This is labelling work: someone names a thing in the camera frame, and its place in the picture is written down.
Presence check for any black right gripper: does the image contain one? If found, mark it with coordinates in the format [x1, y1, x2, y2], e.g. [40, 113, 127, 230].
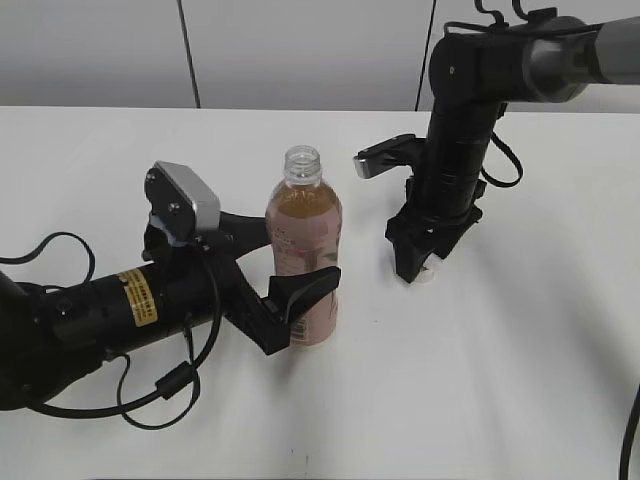
[385, 179, 482, 283]

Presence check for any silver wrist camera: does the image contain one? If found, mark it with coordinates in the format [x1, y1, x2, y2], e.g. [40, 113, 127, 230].
[144, 161, 221, 247]
[353, 134, 424, 179]

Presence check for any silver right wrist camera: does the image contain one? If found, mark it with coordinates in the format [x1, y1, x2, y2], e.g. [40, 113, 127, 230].
[353, 134, 424, 179]

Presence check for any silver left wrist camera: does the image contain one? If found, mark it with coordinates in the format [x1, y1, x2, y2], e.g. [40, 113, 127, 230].
[144, 161, 221, 247]

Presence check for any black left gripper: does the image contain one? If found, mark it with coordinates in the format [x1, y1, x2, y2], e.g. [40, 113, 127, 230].
[143, 212, 341, 355]

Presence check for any white bottle cap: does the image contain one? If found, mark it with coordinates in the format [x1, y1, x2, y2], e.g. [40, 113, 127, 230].
[415, 254, 442, 284]

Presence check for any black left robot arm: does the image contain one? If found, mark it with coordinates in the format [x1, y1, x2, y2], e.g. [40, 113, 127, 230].
[1, 213, 341, 419]

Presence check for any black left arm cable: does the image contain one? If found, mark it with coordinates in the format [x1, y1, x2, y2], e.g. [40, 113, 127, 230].
[0, 231, 224, 430]

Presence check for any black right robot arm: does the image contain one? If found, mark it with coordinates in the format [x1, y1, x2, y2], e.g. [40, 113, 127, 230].
[385, 11, 639, 283]

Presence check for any pink label tea bottle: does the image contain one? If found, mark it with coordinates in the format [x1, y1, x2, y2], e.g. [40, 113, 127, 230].
[264, 144, 344, 347]

